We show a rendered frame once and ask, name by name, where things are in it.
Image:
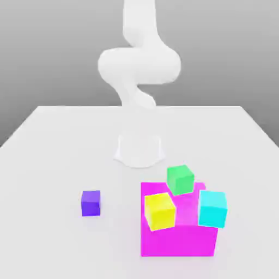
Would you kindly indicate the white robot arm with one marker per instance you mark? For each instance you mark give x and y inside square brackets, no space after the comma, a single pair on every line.
[139,63]

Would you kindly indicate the small green cube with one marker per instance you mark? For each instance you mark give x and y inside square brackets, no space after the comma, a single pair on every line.
[181,181]

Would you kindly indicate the small yellow cube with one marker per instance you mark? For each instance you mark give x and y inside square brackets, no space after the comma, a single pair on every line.
[160,212]

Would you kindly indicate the small purple cube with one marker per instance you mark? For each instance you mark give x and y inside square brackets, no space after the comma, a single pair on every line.
[91,203]

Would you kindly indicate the small cyan cube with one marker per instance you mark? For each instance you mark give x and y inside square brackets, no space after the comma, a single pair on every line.
[212,209]

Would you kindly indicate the large magenta box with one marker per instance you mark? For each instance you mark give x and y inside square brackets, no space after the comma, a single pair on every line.
[178,239]

